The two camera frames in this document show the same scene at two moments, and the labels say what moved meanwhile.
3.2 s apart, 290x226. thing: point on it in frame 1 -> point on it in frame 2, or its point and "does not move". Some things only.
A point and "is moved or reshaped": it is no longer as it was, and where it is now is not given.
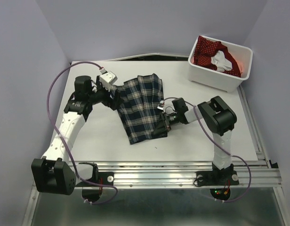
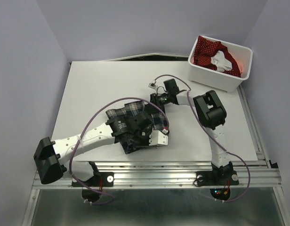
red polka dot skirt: x=205 y=49 does not move
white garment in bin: x=221 y=63 does not move
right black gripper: x=163 y=125 -> x=154 y=100
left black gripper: x=114 y=103 -> x=148 y=131
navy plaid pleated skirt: x=140 y=96 is moved or reshaped
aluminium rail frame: x=260 y=173 does not move
